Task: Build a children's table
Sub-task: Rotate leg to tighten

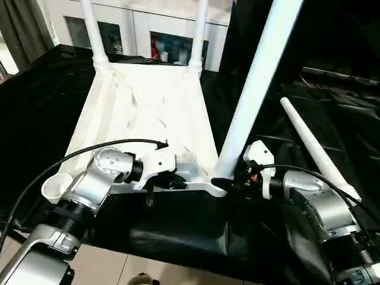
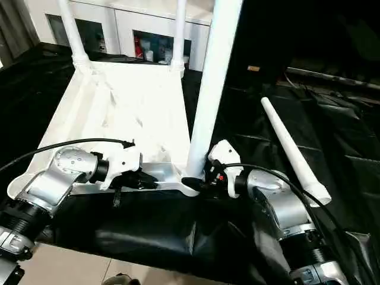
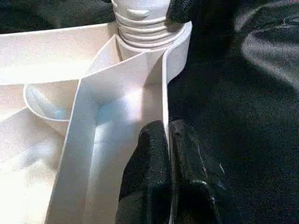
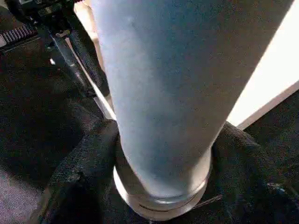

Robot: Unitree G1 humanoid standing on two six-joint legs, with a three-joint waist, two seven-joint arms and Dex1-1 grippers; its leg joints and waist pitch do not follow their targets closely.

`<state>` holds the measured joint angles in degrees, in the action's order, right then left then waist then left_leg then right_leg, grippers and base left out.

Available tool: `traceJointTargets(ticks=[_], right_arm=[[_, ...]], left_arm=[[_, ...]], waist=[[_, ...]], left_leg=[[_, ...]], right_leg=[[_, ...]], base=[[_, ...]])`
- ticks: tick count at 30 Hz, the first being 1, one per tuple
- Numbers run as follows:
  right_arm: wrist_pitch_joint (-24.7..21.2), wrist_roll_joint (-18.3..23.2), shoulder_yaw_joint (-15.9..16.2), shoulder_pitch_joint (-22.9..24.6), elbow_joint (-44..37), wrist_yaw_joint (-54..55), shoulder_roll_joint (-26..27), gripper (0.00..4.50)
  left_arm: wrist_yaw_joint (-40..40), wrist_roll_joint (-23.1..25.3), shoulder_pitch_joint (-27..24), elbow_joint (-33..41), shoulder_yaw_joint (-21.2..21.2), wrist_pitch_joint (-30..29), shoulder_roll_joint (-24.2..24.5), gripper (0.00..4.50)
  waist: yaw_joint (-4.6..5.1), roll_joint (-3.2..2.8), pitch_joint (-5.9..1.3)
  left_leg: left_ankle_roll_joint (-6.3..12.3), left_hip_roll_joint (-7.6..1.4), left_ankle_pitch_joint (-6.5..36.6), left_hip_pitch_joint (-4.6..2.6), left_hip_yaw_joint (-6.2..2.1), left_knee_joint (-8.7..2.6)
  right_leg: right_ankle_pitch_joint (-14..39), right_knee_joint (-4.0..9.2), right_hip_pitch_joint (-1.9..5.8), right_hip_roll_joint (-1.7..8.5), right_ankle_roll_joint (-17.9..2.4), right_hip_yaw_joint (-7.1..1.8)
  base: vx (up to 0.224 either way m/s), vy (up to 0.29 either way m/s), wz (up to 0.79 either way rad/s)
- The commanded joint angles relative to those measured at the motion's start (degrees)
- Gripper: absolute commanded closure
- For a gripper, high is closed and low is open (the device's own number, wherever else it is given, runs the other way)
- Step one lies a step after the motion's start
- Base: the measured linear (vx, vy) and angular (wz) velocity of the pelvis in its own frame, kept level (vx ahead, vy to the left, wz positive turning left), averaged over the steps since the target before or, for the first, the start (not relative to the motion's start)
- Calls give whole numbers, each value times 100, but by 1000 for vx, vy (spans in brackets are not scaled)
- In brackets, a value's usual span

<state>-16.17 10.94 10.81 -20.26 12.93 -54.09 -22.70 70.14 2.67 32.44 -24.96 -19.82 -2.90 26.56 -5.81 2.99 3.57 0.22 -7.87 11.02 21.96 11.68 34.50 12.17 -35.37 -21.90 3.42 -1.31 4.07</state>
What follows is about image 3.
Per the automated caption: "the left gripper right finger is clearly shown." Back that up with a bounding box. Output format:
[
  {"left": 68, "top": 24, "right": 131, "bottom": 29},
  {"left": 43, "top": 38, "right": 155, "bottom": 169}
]
[{"left": 169, "top": 119, "right": 244, "bottom": 224}]

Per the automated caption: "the black plastic mat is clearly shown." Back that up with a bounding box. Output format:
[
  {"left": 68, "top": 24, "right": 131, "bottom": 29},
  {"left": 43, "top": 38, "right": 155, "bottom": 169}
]
[{"left": 0, "top": 0, "right": 299, "bottom": 224}]

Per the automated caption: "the white plastic table top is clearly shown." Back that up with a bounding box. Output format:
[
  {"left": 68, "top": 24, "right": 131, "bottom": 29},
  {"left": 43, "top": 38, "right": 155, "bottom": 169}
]
[{"left": 0, "top": 21, "right": 193, "bottom": 224}]

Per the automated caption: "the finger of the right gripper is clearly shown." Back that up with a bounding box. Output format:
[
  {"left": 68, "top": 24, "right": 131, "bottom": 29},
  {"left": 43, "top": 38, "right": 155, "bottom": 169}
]
[{"left": 166, "top": 0, "right": 206, "bottom": 25}]

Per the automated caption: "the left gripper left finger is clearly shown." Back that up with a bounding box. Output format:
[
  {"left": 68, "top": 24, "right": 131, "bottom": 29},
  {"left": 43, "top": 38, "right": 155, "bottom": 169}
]
[{"left": 115, "top": 120, "right": 171, "bottom": 224}]

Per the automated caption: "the white plastic table leg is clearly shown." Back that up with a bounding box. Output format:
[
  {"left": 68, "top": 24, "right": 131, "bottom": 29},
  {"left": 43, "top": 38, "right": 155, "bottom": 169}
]
[{"left": 111, "top": 0, "right": 184, "bottom": 50}]

